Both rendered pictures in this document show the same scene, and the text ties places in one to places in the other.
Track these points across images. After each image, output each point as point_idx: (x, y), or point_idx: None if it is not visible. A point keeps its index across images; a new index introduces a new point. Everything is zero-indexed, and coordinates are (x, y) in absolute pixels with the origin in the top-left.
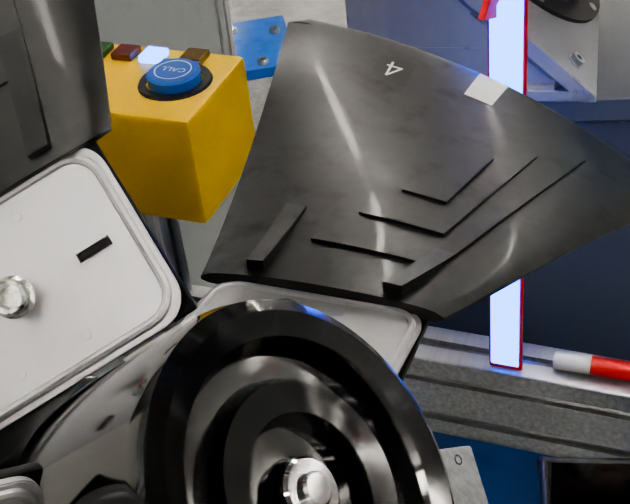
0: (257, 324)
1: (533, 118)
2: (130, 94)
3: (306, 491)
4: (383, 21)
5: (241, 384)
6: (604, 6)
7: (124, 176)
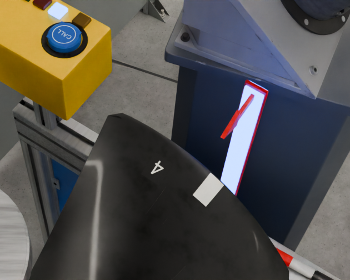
0: None
1: (227, 218)
2: (35, 43)
3: None
4: (204, 19)
5: None
6: None
7: (25, 83)
